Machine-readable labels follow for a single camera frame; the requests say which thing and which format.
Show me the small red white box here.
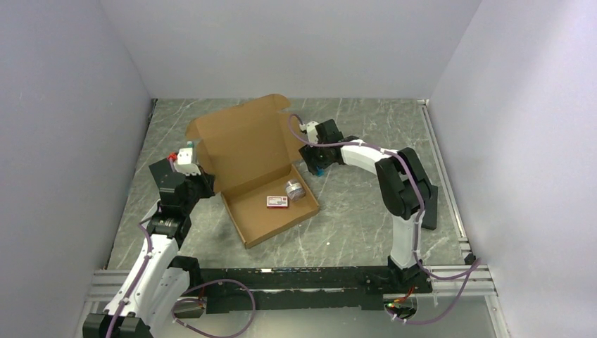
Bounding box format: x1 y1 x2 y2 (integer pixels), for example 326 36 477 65
266 196 289 208

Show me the brown cardboard box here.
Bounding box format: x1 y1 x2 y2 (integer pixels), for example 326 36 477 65
185 94 320 249

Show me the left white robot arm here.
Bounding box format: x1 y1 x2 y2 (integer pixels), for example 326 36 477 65
82 154 215 337

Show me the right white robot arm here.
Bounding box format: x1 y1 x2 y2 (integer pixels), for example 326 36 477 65
291 114 432 292

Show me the left black rectangular pad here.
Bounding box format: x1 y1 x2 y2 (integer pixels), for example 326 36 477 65
149 158 175 195

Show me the black rectangular pad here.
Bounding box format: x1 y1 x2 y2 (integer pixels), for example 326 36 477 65
149 158 175 195
422 185 439 231

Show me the right black rectangular pad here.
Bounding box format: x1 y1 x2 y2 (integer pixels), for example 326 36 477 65
422 185 439 231

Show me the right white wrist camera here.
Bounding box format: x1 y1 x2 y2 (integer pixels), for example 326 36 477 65
299 121 320 144

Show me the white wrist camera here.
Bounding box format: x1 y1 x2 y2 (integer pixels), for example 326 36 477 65
299 121 320 144
167 145 201 177

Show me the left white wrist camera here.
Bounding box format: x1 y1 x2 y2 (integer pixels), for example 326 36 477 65
167 145 201 177

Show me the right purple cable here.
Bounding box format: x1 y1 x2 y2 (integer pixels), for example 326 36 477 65
287 113 482 327

